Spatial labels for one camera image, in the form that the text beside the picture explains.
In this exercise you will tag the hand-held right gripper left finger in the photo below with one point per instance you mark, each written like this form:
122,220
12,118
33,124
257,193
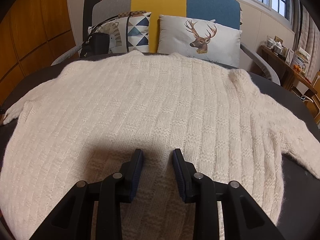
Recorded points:
137,175

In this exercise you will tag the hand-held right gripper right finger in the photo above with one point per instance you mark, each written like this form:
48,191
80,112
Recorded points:
178,175

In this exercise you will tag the white knitted sweater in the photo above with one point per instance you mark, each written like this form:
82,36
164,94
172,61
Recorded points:
160,100

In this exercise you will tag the black handbag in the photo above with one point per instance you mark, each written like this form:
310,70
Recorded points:
98,43

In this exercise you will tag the white deer print pillow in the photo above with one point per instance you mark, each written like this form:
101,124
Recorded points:
175,37

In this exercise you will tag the triangle pattern pillow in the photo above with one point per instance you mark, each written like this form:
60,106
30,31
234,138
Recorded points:
137,32

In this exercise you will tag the wooden side table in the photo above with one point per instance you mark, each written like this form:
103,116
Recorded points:
280,60

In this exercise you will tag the glass jar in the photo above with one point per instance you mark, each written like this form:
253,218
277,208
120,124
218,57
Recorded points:
270,42
278,48

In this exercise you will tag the white standing card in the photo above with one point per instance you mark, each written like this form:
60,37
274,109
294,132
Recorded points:
290,55

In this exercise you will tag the wooden chair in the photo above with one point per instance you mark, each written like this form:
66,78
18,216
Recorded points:
317,85

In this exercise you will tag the black padded panel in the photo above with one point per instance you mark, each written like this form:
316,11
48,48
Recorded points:
87,15

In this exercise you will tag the stack of books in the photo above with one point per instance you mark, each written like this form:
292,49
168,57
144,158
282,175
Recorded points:
301,57

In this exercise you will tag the grey yellow blue sofa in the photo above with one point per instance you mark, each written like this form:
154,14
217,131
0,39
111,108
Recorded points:
160,2

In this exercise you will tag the wooden wardrobe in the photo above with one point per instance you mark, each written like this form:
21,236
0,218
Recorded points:
37,30

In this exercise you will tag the pale patterned curtain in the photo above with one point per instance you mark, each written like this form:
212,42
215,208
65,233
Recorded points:
307,35

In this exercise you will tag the small picture frame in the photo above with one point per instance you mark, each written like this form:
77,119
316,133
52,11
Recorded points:
278,40

